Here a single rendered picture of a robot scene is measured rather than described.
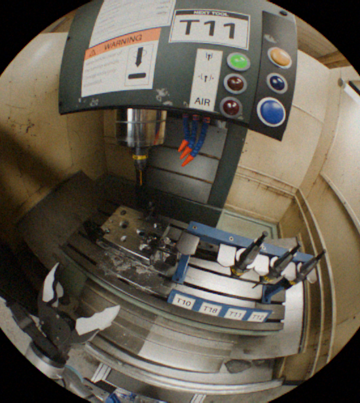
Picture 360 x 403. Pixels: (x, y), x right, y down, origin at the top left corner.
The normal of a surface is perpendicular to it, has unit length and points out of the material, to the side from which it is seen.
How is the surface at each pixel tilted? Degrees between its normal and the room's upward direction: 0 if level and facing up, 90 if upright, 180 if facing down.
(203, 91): 90
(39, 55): 90
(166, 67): 90
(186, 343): 8
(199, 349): 7
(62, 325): 0
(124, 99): 90
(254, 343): 24
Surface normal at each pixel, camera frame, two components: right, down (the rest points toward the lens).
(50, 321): 0.11, -0.77
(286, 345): -0.29, -0.82
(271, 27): -0.33, 0.57
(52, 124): 0.94, 0.29
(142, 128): 0.30, 0.63
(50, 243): 0.49, -0.58
